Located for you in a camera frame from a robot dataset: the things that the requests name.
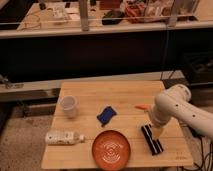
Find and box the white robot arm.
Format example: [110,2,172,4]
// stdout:
[148,84,213,141]

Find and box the orange carrot piece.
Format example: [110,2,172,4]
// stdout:
[135,104,151,110]

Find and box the orange round plate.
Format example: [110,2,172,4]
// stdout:
[92,130,131,171]

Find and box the blue sponge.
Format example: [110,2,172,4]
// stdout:
[97,106,116,127]

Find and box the white plastic bottle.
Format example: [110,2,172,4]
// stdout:
[45,131,85,145]

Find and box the black bag on shelf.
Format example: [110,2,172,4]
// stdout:
[102,10,124,25]

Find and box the red orange cloth pile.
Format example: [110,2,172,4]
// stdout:
[125,3,146,23]

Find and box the grey metal post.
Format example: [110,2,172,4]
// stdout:
[78,0,89,31]

